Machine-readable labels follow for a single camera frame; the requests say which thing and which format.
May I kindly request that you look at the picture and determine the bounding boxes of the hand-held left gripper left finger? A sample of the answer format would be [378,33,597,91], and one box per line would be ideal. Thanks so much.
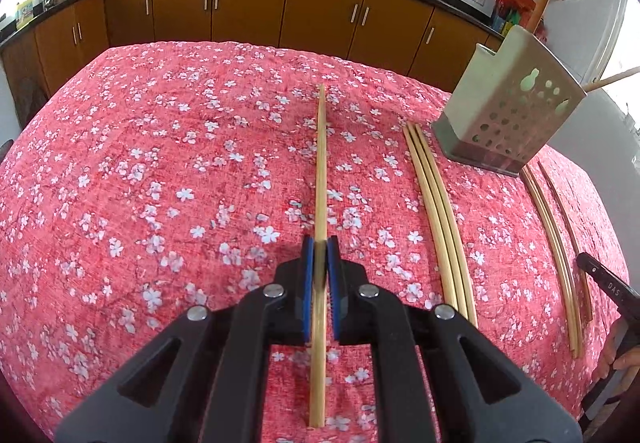
[54,235,316,443]

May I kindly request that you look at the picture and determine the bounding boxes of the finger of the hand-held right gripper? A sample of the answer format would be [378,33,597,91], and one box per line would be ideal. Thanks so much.
[575,252,640,319]

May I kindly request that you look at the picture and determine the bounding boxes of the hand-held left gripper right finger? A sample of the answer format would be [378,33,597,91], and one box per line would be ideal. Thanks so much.
[326,235,584,443]

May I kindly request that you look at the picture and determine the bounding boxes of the grey perforated chopstick holder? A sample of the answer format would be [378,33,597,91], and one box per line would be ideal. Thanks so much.
[432,23,587,178]

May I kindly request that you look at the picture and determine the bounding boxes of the person's right hand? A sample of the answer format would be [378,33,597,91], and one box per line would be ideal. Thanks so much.
[597,323,640,382]

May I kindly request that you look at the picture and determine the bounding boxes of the red floral tablecloth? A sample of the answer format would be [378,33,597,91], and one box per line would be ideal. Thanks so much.
[0,40,636,443]

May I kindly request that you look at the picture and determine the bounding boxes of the brown wooden base cabinets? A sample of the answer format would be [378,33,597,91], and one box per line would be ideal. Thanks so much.
[0,0,506,99]

